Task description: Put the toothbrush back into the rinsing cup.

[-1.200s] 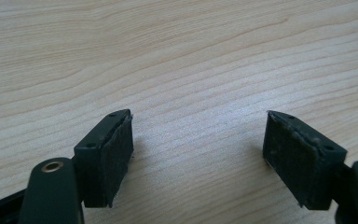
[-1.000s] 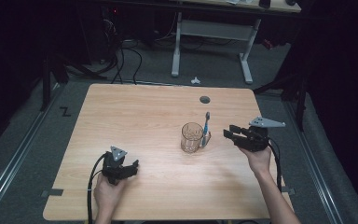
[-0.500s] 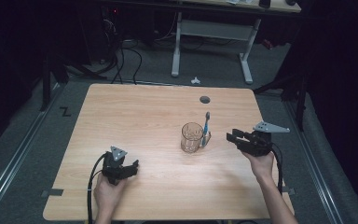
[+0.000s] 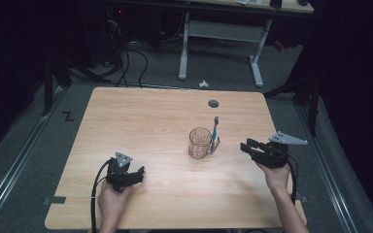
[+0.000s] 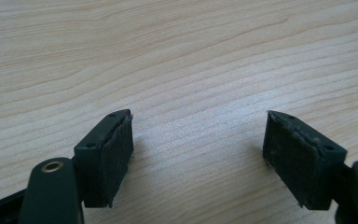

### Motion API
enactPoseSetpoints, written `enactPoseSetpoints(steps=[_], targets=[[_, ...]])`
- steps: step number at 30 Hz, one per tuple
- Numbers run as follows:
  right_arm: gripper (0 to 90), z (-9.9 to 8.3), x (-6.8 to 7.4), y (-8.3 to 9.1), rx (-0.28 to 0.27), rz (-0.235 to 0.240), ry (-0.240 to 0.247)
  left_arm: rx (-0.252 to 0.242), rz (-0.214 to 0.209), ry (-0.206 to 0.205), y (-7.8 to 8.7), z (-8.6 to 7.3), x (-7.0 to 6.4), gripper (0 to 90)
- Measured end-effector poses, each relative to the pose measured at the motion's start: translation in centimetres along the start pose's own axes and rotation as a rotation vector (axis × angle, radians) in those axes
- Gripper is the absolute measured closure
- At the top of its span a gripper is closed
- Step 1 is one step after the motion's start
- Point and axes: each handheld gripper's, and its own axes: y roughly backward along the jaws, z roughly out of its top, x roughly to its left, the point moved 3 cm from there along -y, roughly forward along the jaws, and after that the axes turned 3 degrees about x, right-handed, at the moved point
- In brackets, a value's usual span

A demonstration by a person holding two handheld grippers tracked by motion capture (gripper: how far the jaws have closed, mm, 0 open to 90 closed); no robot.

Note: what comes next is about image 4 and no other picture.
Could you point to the person's left hand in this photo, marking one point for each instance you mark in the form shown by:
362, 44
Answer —
111, 204

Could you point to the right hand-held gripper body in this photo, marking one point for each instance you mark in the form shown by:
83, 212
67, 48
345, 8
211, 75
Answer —
275, 155

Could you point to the black object on desk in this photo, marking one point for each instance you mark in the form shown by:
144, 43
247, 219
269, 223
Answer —
275, 3

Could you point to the person's right hand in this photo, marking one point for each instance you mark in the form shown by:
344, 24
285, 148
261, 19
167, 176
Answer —
277, 178

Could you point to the white-framed wooden desk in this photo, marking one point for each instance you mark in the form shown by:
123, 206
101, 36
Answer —
221, 30

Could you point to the grey round table grommet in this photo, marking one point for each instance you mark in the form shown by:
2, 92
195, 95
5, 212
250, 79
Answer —
213, 103

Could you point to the black metal stand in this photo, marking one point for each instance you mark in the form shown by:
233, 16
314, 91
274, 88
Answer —
312, 106
48, 87

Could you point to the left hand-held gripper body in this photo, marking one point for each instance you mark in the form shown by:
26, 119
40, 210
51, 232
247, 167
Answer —
118, 174

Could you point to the blue toothbrush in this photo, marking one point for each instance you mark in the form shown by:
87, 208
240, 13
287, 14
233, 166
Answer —
214, 134

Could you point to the clear glass mug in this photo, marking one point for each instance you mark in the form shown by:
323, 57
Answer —
200, 144

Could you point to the grey tape strip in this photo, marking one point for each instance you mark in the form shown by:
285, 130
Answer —
302, 198
55, 200

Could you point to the metal floor rail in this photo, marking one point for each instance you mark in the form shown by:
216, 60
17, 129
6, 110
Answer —
327, 174
19, 158

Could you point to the small white floor object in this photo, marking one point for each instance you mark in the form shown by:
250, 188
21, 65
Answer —
203, 84

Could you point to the dark computer tower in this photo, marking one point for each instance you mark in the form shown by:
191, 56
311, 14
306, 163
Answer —
115, 29

